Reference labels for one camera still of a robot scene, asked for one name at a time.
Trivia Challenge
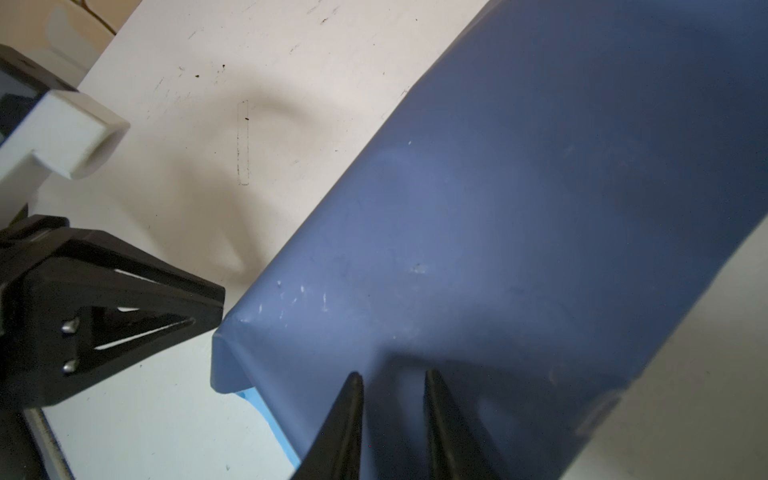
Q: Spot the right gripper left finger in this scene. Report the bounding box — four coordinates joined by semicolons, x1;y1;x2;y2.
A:
292;372;364;480

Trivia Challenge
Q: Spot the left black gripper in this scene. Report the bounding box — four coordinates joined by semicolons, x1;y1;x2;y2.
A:
1;215;225;479

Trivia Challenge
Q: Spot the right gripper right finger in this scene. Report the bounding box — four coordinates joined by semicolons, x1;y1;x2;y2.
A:
423;369;500;480

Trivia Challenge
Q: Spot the light blue wrapping paper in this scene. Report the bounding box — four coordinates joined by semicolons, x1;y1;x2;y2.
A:
211;1;767;479

